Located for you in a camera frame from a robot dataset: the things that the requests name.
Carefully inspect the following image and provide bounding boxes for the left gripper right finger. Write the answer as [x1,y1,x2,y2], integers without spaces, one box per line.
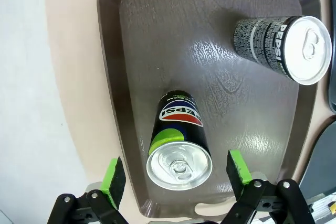
[219,150,316,224]

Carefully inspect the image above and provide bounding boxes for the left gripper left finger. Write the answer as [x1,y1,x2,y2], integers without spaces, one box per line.
[46,155,127,224]

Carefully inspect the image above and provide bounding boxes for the black square tray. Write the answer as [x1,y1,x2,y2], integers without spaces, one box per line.
[325,0,336,115]
[298,114,336,201]

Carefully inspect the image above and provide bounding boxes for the black green Pepsi can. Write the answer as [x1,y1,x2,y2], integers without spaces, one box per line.
[145,90,214,191]

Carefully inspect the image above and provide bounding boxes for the grey patterned Pepsi can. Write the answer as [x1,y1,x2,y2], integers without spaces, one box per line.
[233,15,333,87]

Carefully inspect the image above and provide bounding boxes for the brown wood-pattern tray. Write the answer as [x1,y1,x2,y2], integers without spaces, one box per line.
[96,0,322,219]

